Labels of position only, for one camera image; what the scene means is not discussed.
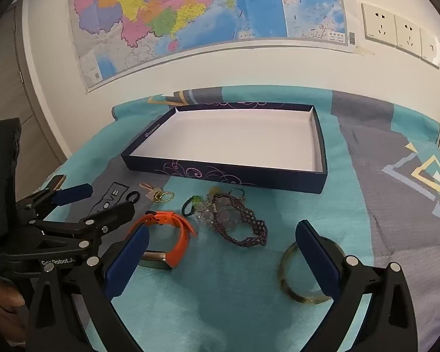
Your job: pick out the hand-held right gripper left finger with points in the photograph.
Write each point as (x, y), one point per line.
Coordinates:
(129, 260)

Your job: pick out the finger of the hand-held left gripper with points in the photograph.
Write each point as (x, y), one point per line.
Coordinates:
(73, 193)
(112, 215)

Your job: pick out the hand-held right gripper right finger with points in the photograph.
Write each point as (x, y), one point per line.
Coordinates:
(317, 260)

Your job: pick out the olive translucent bangle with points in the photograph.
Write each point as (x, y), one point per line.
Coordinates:
(283, 282)

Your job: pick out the orange smart band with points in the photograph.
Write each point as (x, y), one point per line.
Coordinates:
(176, 251)

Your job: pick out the navy cardboard box tray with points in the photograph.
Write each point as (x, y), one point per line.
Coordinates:
(227, 143)

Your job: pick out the person's left forearm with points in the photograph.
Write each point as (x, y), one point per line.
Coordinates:
(2, 308)

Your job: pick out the teal printed blanket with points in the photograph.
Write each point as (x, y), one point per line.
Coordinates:
(220, 293)

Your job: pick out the grey wooden door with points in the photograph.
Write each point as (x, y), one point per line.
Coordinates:
(7, 80)

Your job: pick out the clear tape strip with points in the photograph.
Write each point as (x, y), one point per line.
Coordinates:
(363, 50)

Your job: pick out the colourful wall map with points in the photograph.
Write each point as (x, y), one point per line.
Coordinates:
(168, 7)

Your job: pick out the white wall socket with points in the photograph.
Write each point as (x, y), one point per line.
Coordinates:
(429, 48)
(378, 25)
(407, 36)

